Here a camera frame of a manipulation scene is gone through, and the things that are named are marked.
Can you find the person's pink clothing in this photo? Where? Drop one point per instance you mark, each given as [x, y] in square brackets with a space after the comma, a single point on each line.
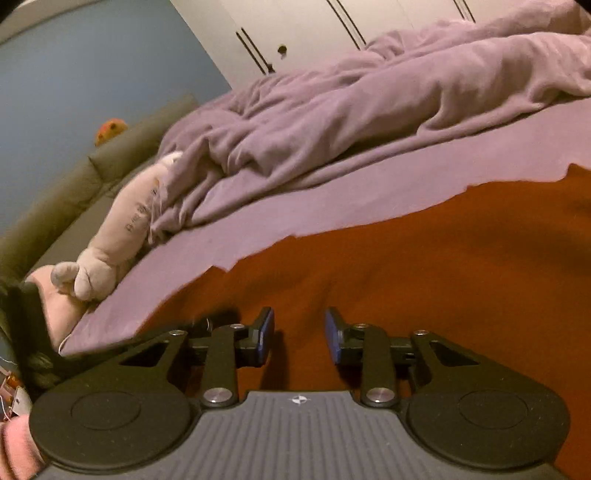
[16, 447]

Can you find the purple duvet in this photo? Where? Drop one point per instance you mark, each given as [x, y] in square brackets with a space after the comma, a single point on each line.
[369, 106]

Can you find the pink cushion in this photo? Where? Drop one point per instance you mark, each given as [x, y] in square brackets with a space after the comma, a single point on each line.
[55, 309]

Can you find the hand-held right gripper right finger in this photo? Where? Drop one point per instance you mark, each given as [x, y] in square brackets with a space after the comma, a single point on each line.
[332, 341]

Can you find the purple bed sheet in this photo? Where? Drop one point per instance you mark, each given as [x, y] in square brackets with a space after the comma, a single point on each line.
[277, 217]

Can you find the white wardrobe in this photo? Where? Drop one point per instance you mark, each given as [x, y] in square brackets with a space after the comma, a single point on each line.
[300, 27]

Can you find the orange plush toy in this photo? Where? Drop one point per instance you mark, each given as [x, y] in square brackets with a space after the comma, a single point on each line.
[111, 130]

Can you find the brown button cardigan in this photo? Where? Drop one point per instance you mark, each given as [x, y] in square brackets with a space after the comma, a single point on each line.
[415, 254]

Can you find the white plush toy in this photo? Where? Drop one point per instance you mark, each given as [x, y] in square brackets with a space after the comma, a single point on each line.
[124, 221]

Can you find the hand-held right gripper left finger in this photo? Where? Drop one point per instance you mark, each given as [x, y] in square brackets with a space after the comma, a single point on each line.
[265, 341]

